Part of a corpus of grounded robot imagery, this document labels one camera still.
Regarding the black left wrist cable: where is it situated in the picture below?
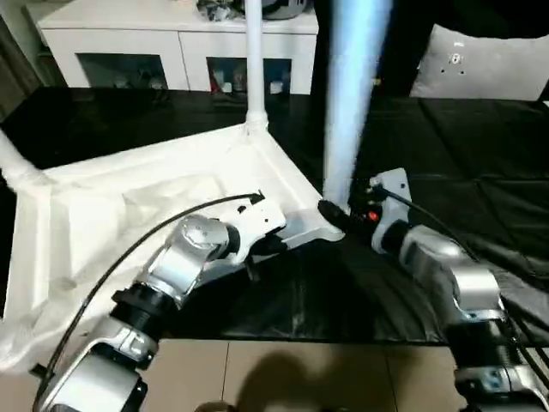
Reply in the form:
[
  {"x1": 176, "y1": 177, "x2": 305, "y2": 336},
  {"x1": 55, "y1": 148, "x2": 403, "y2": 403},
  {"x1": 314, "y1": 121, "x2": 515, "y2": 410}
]
[{"x1": 32, "y1": 192, "x2": 265, "y2": 412}]

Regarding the black work mat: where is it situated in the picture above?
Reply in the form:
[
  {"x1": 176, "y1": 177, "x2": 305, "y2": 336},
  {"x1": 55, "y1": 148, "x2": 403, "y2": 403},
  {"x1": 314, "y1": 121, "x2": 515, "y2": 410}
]
[{"x1": 0, "y1": 85, "x2": 549, "y2": 344}]

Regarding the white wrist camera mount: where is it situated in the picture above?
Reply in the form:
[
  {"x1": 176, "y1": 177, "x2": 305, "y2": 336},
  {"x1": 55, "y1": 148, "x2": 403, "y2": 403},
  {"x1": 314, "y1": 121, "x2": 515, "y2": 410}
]
[
  {"x1": 369, "y1": 168, "x2": 413, "y2": 254},
  {"x1": 226, "y1": 195, "x2": 287, "y2": 264}
]

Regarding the grey curtain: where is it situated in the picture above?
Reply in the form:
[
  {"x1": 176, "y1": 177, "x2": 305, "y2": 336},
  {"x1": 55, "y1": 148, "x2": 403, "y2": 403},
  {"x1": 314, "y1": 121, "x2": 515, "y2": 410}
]
[{"x1": 0, "y1": 16, "x2": 44, "y2": 117}]

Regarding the white plastic table leg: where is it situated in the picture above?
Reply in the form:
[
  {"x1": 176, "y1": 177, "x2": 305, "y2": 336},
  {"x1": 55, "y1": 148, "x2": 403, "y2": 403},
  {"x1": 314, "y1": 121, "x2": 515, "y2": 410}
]
[
  {"x1": 321, "y1": 0, "x2": 395, "y2": 209},
  {"x1": 244, "y1": 0, "x2": 270, "y2": 130},
  {"x1": 0, "y1": 128, "x2": 46, "y2": 185}
]

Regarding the black sofa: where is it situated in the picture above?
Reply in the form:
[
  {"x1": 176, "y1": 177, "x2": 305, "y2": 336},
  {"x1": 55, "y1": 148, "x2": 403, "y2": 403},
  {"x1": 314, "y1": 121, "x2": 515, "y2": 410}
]
[{"x1": 315, "y1": 0, "x2": 549, "y2": 99}]

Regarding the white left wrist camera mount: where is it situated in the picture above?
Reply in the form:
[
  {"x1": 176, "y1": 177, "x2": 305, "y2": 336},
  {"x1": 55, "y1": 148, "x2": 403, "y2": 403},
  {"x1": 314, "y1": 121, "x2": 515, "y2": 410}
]
[{"x1": 226, "y1": 195, "x2": 287, "y2": 264}]

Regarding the white cabinet with glass doors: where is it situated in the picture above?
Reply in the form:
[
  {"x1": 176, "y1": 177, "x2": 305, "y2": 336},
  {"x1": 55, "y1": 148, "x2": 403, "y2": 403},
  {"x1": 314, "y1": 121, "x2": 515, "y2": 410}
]
[{"x1": 38, "y1": 0, "x2": 318, "y2": 95}]

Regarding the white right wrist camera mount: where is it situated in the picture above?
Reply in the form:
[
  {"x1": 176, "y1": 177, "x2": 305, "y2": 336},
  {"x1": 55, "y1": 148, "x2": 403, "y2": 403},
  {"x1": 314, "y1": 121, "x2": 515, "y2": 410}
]
[{"x1": 369, "y1": 168, "x2": 413, "y2": 254}]

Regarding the white plastic table top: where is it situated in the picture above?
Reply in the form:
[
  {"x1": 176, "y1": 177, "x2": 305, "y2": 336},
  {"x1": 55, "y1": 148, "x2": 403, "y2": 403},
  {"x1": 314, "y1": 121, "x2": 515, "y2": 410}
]
[{"x1": 0, "y1": 119, "x2": 347, "y2": 374}]

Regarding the light grey pillow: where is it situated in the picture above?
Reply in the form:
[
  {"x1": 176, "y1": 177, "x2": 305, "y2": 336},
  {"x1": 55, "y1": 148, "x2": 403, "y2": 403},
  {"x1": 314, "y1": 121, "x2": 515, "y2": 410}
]
[{"x1": 409, "y1": 23, "x2": 549, "y2": 100}]

